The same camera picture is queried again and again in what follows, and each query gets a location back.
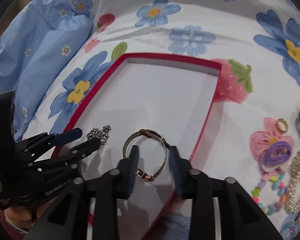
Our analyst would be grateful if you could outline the silver gold wrist watch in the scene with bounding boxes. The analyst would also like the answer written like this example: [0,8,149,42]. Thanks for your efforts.
[122,128,171,183]

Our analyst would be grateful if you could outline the silver chain bracelet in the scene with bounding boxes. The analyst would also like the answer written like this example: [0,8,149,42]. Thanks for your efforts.
[86,125,112,145]

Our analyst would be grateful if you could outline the purple hair tie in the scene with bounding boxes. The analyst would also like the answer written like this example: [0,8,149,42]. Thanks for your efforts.
[263,140,291,167]

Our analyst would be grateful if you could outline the colourful bead bracelet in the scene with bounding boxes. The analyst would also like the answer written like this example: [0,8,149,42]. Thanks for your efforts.
[251,169,289,215]

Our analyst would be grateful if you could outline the left hand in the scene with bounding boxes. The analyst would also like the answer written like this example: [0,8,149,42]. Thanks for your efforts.
[4,206,40,231]

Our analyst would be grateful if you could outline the red shallow box tray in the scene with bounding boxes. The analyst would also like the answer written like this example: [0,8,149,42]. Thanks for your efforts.
[66,53,222,239]

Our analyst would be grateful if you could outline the light blue floral pillow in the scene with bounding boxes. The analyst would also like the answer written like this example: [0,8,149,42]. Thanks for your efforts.
[0,0,93,140]

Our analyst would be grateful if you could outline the floral white bed sheet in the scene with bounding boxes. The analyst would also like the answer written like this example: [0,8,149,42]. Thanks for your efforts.
[25,0,300,239]

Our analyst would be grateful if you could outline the gold ring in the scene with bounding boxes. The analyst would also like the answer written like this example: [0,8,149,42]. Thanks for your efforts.
[276,117,289,134]

